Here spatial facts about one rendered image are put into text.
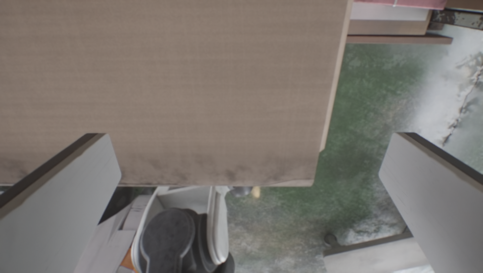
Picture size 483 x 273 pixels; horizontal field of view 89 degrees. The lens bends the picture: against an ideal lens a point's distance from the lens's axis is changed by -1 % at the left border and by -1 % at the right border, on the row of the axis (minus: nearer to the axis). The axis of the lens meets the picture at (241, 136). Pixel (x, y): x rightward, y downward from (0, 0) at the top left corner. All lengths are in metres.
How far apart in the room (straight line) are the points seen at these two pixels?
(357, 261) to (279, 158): 1.99
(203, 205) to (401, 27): 1.14
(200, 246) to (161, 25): 0.39
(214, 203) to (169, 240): 0.11
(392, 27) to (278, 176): 1.19
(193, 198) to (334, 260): 1.63
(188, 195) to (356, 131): 1.21
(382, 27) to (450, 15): 0.24
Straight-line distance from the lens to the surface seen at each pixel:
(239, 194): 1.28
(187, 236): 0.48
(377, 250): 2.13
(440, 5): 1.00
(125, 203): 1.52
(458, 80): 1.77
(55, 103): 0.24
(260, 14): 0.18
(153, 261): 0.49
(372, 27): 1.33
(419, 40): 1.45
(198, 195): 0.60
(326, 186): 1.82
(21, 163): 0.29
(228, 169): 0.22
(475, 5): 1.22
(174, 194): 0.61
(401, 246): 2.18
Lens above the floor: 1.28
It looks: 59 degrees down
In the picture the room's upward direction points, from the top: 180 degrees clockwise
